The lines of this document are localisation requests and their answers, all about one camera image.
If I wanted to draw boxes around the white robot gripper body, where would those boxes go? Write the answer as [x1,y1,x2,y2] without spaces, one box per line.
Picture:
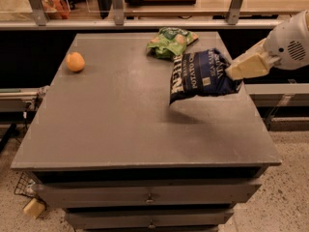
[264,11,309,71]

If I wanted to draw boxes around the metal railing frame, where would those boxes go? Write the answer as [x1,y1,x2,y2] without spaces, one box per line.
[0,0,295,30]

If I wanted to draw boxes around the yellow sponge block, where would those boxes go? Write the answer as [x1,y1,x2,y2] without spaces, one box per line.
[23,198,45,218]

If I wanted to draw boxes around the blue kettle chip bag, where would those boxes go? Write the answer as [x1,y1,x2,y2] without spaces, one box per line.
[169,48,241,104]

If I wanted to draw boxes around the orange fruit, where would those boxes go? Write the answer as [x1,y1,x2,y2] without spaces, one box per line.
[66,52,85,73]

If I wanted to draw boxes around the lower grey drawer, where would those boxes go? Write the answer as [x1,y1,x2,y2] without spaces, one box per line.
[66,208,234,229]

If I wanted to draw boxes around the upper grey drawer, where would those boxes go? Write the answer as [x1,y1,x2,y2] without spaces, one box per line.
[33,179,262,209]

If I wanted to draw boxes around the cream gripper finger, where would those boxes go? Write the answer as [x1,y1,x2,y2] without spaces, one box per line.
[237,39,266,62]
[225,52,280,80]

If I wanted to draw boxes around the grey drawer cabinet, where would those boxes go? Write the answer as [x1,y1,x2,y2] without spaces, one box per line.
[12,33,280,232]

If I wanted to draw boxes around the green rice chip bag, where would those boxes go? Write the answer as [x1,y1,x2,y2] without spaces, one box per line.
[147,27,198,59]

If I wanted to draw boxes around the orange snack bag behind glass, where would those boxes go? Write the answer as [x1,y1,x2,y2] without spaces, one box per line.
[41,0,70,19]

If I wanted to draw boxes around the grey drawer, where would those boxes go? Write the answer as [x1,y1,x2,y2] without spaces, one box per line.
[66,208,234,229]
[33,179,262,209]

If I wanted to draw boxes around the black wire basket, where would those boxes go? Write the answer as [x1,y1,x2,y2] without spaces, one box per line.
[14,173,37,198]

